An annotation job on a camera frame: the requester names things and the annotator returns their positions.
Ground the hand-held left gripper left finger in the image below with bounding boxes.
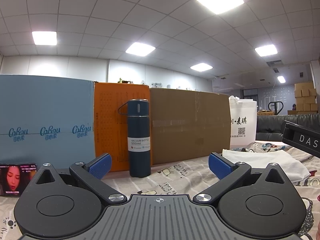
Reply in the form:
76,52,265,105
29,153,127,204

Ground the white printed bag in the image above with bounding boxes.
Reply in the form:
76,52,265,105
229,95,258,153

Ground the smartphone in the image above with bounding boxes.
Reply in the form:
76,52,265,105
0,163,38,197

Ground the pallet jack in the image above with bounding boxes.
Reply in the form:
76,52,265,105
268,101,283,115

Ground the dark blue vacuum bottle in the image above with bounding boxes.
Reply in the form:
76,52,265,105
118,99,152,178

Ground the orange board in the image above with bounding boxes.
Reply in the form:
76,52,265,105
94,81,150,172

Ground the stack of cardboard boxes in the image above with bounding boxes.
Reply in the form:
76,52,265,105
287,81,319,115

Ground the large blue printed cardboard box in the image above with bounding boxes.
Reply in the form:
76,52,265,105
0,74,95,170

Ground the white hoodie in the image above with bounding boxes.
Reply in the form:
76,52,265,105
222,149,312,183

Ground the printed bed sheet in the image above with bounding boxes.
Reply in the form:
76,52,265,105
0,140,320,240

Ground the ceiling air vent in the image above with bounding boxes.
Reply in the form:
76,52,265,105
266,60,283,73

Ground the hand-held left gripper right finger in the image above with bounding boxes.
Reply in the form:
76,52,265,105
195,152,292,204

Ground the brown cardboard sheet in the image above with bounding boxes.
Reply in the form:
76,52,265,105
149,87,232,165

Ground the black leather sofa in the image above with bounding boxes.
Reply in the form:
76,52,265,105
255,114,320,142

